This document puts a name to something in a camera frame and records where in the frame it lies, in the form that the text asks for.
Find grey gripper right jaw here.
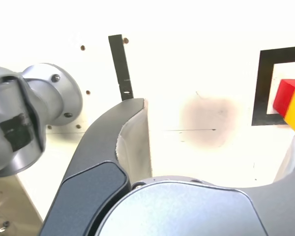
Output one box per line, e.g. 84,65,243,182
88,130,295,236

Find black tape strip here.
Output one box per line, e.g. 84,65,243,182
108,34,134,102

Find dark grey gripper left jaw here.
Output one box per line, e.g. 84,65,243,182
38,97,153,236

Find red cube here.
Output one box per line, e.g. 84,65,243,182
272,79,295,117

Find black tape square outline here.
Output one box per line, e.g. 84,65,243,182
251,45,295,127

